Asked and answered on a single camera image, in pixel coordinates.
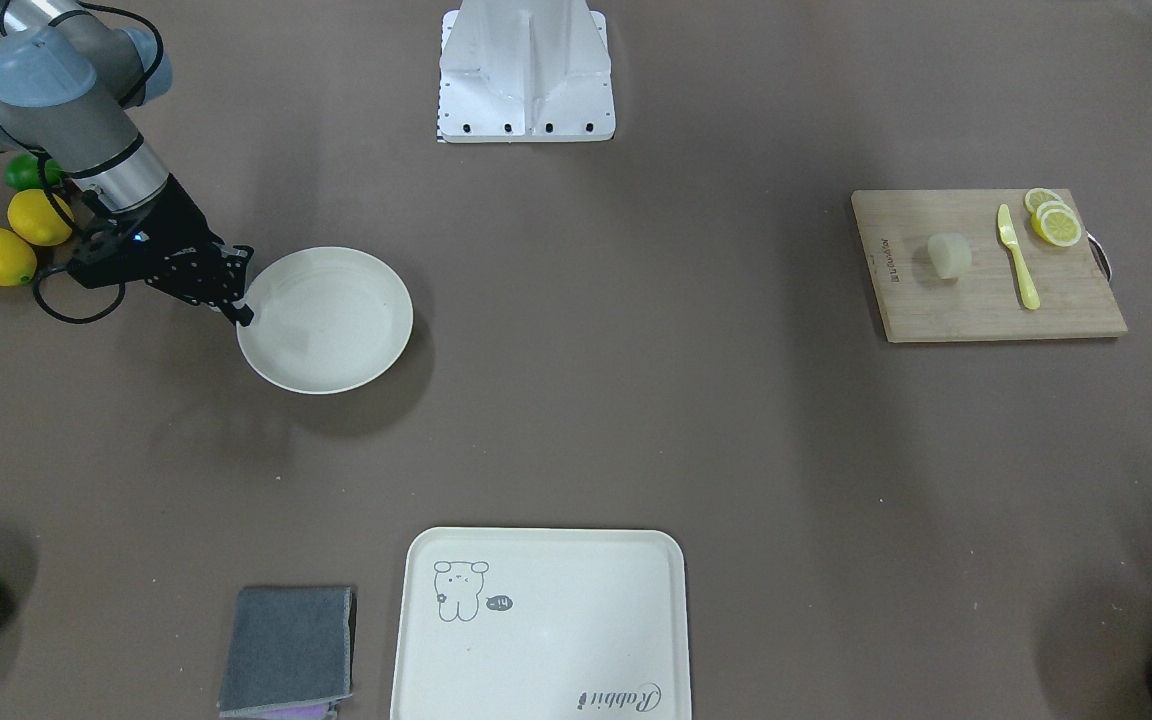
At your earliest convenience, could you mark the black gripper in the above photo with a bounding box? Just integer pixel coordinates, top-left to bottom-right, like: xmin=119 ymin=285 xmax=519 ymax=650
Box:
xmin=67 ymin=176 xmax=253 ymax=327

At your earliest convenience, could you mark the cream round plate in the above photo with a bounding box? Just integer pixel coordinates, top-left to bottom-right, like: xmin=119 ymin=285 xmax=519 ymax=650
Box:
xmin=236 ymin=247 xmax=415 ymax=395

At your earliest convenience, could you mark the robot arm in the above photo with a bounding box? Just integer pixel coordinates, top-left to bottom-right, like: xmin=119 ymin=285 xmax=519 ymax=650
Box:
xmin=0 ymin=1 xmax=253 ymax=327

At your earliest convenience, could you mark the cream rabbit tray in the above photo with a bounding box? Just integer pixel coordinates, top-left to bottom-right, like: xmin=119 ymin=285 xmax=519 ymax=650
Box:
xmin=391 ymin=526 xmax=692 ymax=719

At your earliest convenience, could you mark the yellow toy lemon upper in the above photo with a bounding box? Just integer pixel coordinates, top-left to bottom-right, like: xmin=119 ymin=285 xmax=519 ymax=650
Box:
xmin=6 ymin=190 xmax=74 ymax=247

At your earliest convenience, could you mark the green toy lime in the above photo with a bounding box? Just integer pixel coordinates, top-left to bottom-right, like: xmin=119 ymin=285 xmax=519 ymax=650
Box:
xmin=3 ymin=152 xmax=65 ymax=191

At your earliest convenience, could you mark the grey folded cloth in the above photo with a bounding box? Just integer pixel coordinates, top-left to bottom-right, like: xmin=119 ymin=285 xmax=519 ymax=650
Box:
xmin=218 ymin=585 xmax=355 ymax=719

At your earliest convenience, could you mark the wooden cutting board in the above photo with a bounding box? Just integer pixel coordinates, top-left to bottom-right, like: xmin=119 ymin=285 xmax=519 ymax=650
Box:
xmin=850 ymin=190 xmax=1126 ymax=343

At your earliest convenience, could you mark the yellow plastic knife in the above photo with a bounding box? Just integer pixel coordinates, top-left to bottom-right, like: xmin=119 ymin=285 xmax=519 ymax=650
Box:
xmin=996 ymin=204 xmax=1041 ymax=311

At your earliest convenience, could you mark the lemon slice back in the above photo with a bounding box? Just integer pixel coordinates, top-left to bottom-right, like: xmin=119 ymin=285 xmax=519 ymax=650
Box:
xmin=1023 ymin=187 xmax=1066 ymax=215

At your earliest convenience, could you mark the lemon slice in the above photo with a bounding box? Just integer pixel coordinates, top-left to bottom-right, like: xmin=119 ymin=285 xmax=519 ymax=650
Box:
xmin=1023 ymin=187 xmax=1066 ymax=215
xmin=1030 ymin=200 xmax=1085 ymax=247

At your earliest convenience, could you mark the lemon slice front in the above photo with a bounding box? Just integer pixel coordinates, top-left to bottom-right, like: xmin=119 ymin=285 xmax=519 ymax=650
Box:
xmin=1030 ymin=200 xmax=1085 ymax=247

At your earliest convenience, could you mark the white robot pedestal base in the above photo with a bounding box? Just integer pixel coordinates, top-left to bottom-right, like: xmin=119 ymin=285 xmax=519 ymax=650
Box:
xmin=435 ymin=1 xmax=616 ymax=143

